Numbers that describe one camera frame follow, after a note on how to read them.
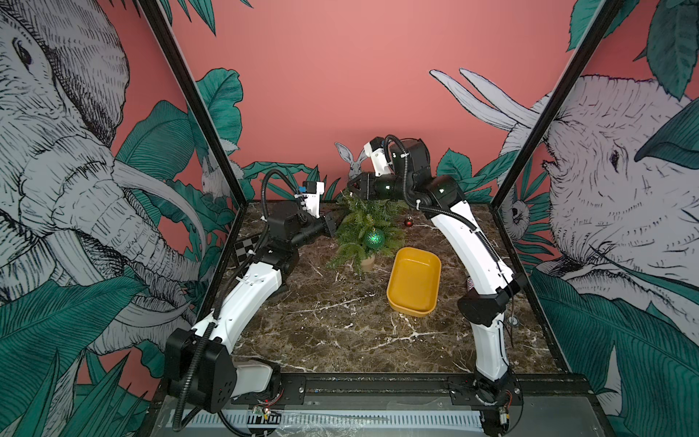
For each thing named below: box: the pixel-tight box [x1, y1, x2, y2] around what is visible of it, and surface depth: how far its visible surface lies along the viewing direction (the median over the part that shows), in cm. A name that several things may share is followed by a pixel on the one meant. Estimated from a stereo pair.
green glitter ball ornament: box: [364, 227, 385, 248], surface depth 73 cm
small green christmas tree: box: [327, 192, 410, 275], surface depth 77 cm
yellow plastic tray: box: [386, 246, 442, 318], surface depth 98 cm
